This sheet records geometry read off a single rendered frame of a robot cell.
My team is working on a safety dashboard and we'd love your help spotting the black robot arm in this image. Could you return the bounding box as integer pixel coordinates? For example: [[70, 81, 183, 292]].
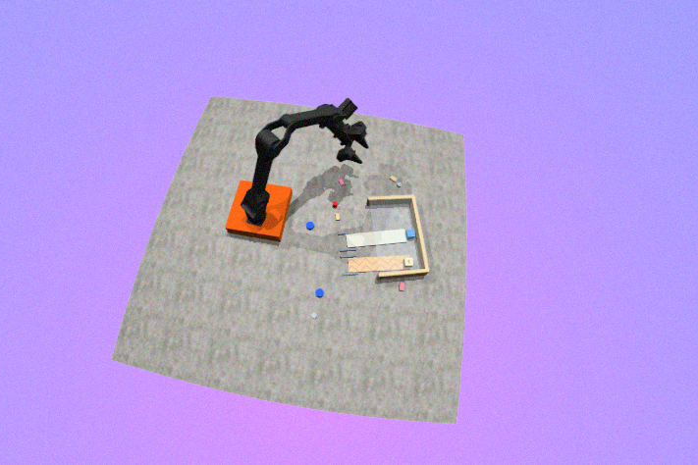
[[240, 98, 366, 227]]

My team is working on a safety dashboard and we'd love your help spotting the beige strip with purple zigzag pattern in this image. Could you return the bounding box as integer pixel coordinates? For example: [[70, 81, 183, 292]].
[[348, 257, 378, 273]]

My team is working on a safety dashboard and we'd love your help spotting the white flat strip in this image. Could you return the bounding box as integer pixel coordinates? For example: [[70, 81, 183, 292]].
[[346, 232, 375, 248]]

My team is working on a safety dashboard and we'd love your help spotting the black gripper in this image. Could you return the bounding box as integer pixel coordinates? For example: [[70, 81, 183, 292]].
[[333, 124, 369, 164]]

